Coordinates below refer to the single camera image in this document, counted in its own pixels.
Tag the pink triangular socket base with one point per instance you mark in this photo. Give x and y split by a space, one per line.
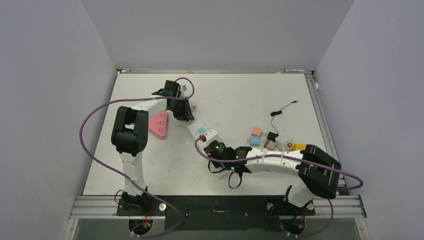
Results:
158 125

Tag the wrist white camera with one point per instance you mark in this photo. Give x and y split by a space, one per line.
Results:
211 135
183 89

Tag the aluminium frame rail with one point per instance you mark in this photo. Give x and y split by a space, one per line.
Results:
102 207

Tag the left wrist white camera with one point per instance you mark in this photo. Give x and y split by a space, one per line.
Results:
183 89

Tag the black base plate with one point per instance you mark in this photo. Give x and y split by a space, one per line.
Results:
220 213

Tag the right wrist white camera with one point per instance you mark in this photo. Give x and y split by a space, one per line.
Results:
211 135

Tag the tan cube plug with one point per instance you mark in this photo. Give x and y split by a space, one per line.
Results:
269 145

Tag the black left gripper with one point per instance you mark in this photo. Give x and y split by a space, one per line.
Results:
184 115

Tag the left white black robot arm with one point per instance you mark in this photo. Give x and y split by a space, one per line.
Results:
130 137

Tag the black power adapter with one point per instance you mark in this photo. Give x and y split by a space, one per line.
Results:
272 136

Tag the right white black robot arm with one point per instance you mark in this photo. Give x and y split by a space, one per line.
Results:
317 170

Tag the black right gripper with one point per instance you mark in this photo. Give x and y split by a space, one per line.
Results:
218 164

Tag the blue cube plug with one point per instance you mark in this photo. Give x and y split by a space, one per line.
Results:
254 141

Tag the yellow cube socket plug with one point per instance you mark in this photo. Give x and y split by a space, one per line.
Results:
299 146

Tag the salmon cube plug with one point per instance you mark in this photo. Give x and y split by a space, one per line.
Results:
256 132

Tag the white long power strip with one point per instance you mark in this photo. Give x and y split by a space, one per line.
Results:
196 128

